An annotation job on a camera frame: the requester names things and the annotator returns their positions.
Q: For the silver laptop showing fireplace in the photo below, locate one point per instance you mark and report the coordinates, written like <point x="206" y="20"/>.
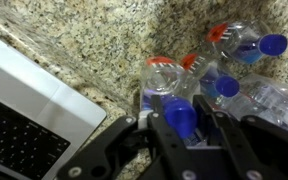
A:
<point x="34" y="100"/>

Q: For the Fiji water bottle blue cap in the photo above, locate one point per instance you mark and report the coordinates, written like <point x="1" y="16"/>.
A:
<point x="164" y="83"/>
<point x="217" y="80"/>
<point x="244" y="40"/>

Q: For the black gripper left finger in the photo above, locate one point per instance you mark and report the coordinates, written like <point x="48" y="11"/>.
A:
<point x="164" y="140"/>

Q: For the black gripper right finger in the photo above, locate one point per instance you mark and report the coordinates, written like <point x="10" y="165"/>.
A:
<point x="230" y="143"/>

